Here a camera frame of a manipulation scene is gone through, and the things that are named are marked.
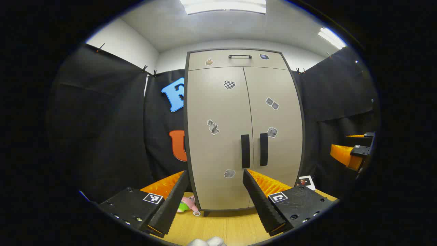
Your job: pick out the wide ceiling light panel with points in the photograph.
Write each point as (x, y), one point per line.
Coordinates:
(223, 6)

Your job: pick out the black backdrop cloth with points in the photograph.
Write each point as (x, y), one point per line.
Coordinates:
(102, 119)

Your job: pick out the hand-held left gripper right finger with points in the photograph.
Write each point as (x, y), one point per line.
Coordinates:
(259, 201)

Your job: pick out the grey double-door shoe cabinet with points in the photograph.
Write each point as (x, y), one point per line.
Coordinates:
(185, 136)

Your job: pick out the pink green plush toy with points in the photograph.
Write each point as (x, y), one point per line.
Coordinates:
(188, 203)

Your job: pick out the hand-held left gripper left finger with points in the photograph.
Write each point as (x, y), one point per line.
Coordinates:
(174, 201)

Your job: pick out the grey cabinet drawer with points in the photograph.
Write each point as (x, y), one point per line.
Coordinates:
(218, 60)

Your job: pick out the small printed card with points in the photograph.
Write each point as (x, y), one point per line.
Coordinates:
(306, 182)

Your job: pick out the narrow ceiling light panel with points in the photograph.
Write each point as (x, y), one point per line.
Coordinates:
(332, 38)

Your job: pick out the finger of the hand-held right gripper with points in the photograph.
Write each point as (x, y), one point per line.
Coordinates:
(343, 155)
(369, 135)

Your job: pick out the grey cabinet door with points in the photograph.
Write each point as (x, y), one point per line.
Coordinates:
(280, 153)
(218, 150)

